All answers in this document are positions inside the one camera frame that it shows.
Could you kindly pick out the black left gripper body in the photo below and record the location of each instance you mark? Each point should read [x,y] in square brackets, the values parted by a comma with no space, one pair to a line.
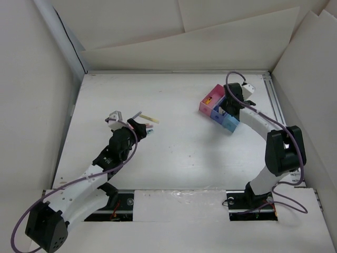
[131,140]

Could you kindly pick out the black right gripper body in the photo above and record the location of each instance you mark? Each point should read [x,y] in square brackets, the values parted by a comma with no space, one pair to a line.
[225,104]

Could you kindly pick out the purple highlighter pen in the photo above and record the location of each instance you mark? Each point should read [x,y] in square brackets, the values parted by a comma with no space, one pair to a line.
[137,114]

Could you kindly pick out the yellow highlighter pen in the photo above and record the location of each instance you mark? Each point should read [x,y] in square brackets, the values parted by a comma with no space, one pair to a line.
[149,118]

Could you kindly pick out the yellow black utility knife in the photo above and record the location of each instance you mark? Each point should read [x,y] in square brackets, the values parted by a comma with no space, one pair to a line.
[208,100]

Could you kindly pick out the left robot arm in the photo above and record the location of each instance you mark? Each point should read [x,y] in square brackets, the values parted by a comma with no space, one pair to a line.
[50,220]

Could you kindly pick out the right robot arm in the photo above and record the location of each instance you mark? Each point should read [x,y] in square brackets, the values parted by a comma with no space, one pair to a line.
[274,135]

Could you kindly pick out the blue green pen pack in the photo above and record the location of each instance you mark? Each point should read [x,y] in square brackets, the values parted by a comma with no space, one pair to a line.
[150,131]

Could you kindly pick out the pink blue three-compartment organizer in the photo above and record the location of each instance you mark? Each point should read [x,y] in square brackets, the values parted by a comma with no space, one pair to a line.
[213,110]

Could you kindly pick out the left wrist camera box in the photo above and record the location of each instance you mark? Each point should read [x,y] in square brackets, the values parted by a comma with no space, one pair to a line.
[114,120]

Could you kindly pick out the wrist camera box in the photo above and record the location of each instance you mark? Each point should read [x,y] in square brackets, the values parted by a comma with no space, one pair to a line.
[114,120]
[247,90]

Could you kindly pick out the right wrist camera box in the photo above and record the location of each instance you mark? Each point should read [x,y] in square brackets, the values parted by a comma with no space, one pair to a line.
[247,90]

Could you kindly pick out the aluminium rail right edge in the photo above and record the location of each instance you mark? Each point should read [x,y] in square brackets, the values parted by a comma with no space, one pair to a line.
[279,121]

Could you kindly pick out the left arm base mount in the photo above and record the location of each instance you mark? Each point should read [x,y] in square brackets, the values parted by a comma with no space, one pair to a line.
[119,207]

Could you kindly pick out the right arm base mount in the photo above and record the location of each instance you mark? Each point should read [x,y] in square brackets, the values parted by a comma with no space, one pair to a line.
[245,205]

